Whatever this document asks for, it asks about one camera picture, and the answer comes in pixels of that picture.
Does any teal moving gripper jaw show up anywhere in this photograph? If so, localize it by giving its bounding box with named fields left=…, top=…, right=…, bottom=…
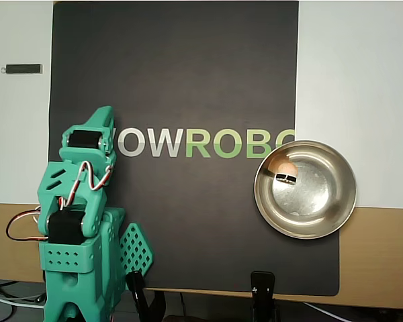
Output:
left=61, top=105, right=118, bottom=158

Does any metal bowl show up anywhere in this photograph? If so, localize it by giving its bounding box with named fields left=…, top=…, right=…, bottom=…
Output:
left=253, top=140, right=358, bottom=240

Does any thin black hanging cable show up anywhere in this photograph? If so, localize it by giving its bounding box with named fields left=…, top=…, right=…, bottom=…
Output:
left=177, top=292, right=189, bottom=322

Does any black mat with WOWROBO print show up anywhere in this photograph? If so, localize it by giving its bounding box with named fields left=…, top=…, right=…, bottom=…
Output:
left=45, top=1, right=341, bottom=298

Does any long white cable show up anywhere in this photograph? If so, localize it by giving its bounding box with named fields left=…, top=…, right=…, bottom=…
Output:
left=0, top=290, right=46, bottom=308

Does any teal gripper body with servo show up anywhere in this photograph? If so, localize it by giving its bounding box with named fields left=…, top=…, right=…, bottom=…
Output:
left=58, top=132, right=117, bottom=166

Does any cork ball with black base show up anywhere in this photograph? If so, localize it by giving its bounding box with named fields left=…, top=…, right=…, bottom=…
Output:
left=271, top=160, right=298, bottom=184

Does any white paper sheet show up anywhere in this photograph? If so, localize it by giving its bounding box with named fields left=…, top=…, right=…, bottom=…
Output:
left=0, top=0, right=403, bottom=209

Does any black USB stick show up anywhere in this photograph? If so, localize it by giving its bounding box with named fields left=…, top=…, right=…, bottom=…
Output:
left=0, top=63, right=44, bottom=75

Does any red white black servo wire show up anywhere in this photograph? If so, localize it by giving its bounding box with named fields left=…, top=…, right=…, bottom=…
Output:
left=5, top=209, right=50, bottom=243
left=58, top=160, right=114, bottom=209

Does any black table clamp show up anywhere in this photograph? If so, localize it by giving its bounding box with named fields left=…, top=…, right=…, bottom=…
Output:
left=125, top=270, right=171, bottom=322

